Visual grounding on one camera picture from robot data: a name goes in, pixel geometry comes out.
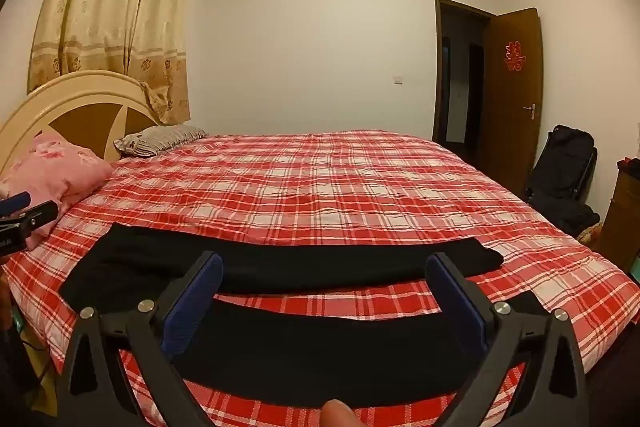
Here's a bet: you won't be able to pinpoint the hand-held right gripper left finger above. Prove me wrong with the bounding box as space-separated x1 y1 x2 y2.
59 251 223 427

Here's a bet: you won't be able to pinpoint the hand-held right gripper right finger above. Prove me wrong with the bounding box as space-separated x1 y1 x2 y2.
425 252 591 427

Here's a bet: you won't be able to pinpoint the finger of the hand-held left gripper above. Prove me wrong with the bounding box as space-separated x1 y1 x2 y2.
19 201 58 234
0 192 32 216

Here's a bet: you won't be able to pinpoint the black pants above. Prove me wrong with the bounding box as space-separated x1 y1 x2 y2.
59 222 548 409

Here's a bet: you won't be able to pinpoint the person's right hand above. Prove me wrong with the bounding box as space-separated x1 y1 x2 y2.
320 399 361 427

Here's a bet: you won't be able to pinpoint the pink pillow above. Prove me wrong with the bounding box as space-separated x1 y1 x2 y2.
0 130 114 252

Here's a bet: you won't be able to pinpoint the cream wooden headboard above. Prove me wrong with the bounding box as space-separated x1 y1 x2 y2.
0 70 163 178

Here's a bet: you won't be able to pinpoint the grey striped pillow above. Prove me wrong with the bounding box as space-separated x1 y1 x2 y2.
114 125 209 158

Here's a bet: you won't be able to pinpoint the floral cloth bundle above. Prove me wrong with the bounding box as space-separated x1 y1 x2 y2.
575 222 603 249

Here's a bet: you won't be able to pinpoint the black bag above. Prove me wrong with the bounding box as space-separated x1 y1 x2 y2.
522 124 601 235

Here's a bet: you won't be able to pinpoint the red plaid bed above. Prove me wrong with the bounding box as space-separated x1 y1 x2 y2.
5 132 640 427

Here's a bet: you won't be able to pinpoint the brown wooden door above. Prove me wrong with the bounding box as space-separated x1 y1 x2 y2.
481 8 543 202

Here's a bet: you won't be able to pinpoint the wooden cabinet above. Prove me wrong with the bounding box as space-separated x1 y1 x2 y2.
597 157 640 278

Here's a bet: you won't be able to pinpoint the beige patterned curtain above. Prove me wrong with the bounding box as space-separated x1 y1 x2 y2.
27 0 196 126

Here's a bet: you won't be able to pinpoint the red paper door decoration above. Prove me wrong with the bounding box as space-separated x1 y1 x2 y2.
502 40 527 72

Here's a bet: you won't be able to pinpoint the black cable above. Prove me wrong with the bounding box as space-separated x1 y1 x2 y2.
17 339 58 390

